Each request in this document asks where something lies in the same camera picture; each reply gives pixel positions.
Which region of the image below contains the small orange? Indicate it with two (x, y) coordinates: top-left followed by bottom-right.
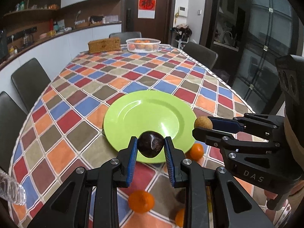
(189, 143), (204, 161)

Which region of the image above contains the tan round fruit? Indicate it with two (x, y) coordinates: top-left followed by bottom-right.
(194, 116), (213, 130)

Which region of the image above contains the orange tangerine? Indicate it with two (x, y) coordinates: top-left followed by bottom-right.
(128, 190), (155, 214)

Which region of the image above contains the dark purple plum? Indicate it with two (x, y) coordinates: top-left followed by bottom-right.
(137, 131), (164, 158)

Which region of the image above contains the person right hand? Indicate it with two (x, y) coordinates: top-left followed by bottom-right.
(264, 180), (304, 212)

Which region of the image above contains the orange at bottom edge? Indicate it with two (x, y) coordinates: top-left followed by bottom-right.
(175, 208), (185, 227)

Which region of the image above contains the checkered tablecloth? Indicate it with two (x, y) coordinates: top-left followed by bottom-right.
(9, 45), (251, 227)

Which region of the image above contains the clear plastic bottle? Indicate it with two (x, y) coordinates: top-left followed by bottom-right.
(0, 169), (26, 205)

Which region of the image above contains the dark chair right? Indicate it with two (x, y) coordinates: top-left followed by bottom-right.
(182, 42), (219, 70)

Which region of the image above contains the dark chair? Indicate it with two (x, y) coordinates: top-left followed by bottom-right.
(11, 58), (51, 112)
(182, 42), (219, 70)
(0, 91), (27, 173)

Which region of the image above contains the green plate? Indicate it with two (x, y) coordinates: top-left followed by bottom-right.
(103, 90), (196, 152)

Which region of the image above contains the dark chair left near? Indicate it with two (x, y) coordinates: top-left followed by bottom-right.
(0, 91), (27, 173)

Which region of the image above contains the white fruit basket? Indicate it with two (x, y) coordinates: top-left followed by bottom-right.
(126, 38), (161, 54)

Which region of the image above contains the dark chair left far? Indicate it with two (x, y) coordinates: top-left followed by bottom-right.
(11, 58), (51, 112)

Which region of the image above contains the dark wooden door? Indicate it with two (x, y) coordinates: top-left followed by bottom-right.
(121, 0), (175, 43)

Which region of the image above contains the dark chair far end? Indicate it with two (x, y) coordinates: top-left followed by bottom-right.
(109, 31), (142, 44)

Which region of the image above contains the brown woven box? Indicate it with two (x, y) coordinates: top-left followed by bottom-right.
(88, 37), (121, 54)

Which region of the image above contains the red white door poster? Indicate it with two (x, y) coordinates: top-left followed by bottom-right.
(138, 0), (156, 19)

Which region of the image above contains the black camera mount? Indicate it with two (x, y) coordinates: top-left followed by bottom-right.
(275, 55), (304, 128)

